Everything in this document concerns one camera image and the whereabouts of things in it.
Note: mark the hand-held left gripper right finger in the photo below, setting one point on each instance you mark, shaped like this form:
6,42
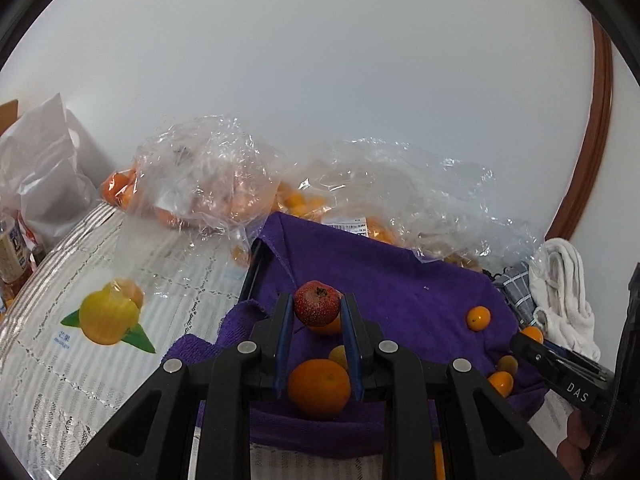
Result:
351,355

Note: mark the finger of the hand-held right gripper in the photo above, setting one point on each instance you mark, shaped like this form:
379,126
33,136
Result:
575,360
550,372

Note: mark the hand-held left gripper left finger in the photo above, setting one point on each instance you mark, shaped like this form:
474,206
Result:
281,355

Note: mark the large tangerine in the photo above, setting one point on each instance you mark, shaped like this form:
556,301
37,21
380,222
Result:
319,388

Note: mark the red lychee fruit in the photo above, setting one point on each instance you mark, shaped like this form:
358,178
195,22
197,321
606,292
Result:
316,303

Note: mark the person's right hand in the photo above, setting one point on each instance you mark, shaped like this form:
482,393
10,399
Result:
577,432

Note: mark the small round tangerine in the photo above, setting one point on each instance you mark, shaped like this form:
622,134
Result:
531,334
478,318
501,383

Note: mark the yellow green kumquat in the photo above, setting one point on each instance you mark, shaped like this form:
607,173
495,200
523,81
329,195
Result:
506,363

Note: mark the white towel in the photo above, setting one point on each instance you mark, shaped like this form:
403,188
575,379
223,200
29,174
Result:
565,290

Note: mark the grey checkered cloth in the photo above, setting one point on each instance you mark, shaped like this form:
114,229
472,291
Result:
517,292

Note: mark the purple towel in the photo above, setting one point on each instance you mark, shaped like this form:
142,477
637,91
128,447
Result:
400,270

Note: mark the white paper label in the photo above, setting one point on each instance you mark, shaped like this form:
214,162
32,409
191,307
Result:
350,225

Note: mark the pile of bagged kumquats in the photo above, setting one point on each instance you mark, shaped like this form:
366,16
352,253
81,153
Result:
300,205

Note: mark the wide clear plastic bag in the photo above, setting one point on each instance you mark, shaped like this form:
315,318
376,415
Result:
410,195

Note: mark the pile of bagged tangerines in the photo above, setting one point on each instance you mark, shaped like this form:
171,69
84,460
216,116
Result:
120,187

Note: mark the brown tea bottle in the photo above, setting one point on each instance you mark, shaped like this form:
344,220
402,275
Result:
11,255

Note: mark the white plastic bag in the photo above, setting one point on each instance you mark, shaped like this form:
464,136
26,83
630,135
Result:
45,175

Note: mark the brown cardboard box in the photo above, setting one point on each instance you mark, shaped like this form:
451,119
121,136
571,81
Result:
7,115

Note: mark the black frame bar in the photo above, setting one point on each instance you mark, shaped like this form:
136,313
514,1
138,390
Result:
252,270

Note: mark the brown wooden door frame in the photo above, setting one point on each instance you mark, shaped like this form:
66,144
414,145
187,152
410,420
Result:
592,135

